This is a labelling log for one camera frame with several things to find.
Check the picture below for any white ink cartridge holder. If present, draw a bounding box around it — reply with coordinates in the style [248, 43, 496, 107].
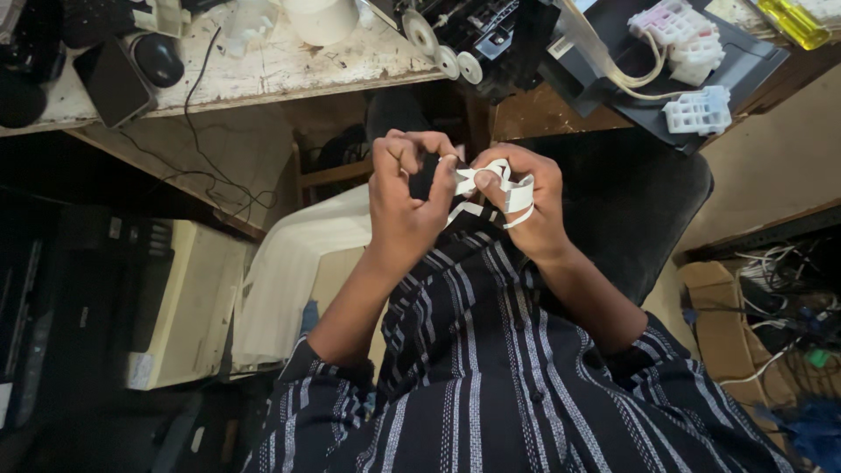
[661, 85, 733, 138]

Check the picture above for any person's right hand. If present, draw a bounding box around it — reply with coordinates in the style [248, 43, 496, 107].
[470, 142, 567, 262]

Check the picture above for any black smartphone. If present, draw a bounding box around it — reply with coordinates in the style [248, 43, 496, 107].
[72, 38, 159, 130]

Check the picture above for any blue cloth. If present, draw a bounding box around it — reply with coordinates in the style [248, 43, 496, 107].
[756, 394, 841, 473]

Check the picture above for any black office chair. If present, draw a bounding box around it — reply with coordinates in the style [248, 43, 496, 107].
[364, 87, 716, 308]

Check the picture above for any black printer mechanism with gears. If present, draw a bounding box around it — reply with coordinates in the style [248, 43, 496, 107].
[394, 0, 562, 105]

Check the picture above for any person's left hand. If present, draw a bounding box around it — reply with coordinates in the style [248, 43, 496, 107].
[367, 129, 465, 264]

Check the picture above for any black round object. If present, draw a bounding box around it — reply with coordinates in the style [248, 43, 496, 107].
[0, 66, 48, 130]

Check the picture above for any cardboard box of cables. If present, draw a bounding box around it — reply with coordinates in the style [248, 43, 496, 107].
[677, 240, 841, 454]

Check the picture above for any white ribbon cable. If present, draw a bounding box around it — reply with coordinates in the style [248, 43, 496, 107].
[445, 158, 536, 231]

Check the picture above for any small black printer part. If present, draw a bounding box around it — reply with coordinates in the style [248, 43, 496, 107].
[407, 152, 442, 202]

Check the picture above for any yellow liquid bottle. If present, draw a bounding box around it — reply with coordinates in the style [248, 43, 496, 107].
[756, 0, 833, 51]

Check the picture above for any white cloth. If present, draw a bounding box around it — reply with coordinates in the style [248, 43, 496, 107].
[231, 183, 375, 369]

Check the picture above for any white paper roll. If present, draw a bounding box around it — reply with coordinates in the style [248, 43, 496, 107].
[281, 0, 361, 47]

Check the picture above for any dark striped shirt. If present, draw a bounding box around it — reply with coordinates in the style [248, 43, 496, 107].
[240, 205, 799, 473]

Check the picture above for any white ink tube bundle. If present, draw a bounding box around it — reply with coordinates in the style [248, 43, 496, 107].
[555, 0, 697, 101]

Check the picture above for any beige printer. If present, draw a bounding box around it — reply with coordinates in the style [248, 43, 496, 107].
[62, 213, 257, 392]

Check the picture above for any white ink damper assembly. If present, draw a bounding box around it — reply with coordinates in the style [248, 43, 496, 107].
[626, 0, 727, 88]

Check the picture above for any clear plastic container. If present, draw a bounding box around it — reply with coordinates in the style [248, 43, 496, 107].
[223, 0, 280, 56]

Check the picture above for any black mouse cable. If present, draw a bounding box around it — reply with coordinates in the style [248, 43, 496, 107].
[118, 25, 279, 227]

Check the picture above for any black printer cover tray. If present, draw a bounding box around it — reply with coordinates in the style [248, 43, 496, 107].
[537, 0, 791, 156]

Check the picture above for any black keyboard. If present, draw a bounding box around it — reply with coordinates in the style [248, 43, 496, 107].
[60, 0, 153, 48]

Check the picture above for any black computer mouse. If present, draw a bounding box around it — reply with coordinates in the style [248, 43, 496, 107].
[130, 32, 186, 89]

